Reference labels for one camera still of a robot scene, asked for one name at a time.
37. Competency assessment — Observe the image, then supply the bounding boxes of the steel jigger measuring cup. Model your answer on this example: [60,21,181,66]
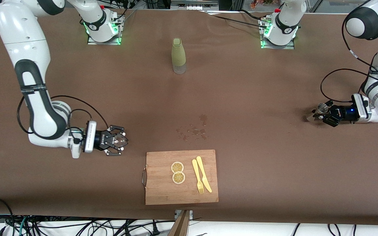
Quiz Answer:
[305,103,329,122]

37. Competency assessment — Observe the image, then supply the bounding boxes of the brown table mat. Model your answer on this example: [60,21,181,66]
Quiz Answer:
[0,6,378,226]

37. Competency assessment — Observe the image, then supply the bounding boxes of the grey power strip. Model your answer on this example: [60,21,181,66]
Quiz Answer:
[171,0,219,11]

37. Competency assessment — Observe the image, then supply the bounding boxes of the wooden post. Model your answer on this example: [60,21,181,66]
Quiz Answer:
[168,210,191,236]

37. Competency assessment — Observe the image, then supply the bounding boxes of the yellow plastic knife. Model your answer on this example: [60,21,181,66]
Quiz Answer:
[196,156,213,193]

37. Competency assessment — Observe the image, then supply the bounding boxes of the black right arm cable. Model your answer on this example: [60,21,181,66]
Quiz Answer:
[17,95,109,135]

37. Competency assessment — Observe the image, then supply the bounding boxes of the black base power cable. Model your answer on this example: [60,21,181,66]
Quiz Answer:
[207,9,268,30]

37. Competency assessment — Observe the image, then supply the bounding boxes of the yellow plastic fork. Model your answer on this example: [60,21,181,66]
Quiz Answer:
[192,159,204,194]

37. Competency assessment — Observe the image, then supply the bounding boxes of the small metal bracket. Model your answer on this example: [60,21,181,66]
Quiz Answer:
[175,210,193,220]

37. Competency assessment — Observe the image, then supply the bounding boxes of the wooden cutting board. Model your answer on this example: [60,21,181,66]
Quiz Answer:
[142,149,219,206]

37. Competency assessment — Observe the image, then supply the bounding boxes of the green sleeved glass bottle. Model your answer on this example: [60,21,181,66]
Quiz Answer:
[171,38,187,74]

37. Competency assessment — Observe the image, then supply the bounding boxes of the spilled liquid drops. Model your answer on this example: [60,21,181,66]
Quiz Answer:
[176,114,208,141]

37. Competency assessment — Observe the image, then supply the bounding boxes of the teal cable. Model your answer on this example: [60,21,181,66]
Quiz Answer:
[18,216,29,236]

